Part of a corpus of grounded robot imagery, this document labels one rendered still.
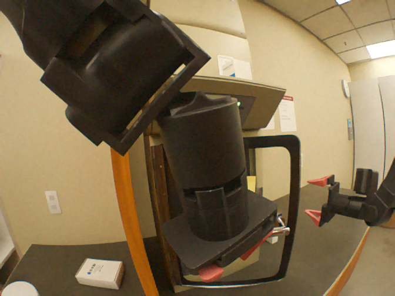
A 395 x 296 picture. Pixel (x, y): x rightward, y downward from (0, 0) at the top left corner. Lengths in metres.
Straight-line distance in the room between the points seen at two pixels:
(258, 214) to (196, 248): 0.06
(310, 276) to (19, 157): 1.28
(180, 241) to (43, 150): 0.82
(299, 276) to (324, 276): 0.09
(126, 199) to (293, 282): 0.54
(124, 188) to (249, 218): 0.20
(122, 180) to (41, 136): 0.68
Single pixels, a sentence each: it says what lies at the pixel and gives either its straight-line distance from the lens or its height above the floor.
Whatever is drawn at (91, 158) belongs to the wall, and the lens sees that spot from 0.83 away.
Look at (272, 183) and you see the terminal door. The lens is 0.37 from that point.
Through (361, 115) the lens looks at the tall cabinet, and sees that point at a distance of 3.23.
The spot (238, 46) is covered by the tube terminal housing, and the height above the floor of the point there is 1.67.
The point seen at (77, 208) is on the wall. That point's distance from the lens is 0.90.
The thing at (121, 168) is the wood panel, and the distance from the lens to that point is 0.29.
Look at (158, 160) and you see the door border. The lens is 0.37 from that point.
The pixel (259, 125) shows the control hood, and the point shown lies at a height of 1.42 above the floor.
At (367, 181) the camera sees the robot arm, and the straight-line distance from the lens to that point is 0.48.
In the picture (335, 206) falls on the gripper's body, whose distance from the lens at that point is 0.50.
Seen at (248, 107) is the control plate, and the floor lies 1.46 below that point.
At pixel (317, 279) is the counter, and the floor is 0.94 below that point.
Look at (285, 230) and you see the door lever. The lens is 0.37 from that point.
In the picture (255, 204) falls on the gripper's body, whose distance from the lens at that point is 0.18.
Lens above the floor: 1.39
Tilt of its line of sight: 3 degrees down
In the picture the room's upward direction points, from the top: 4 degrees counter-clockwise
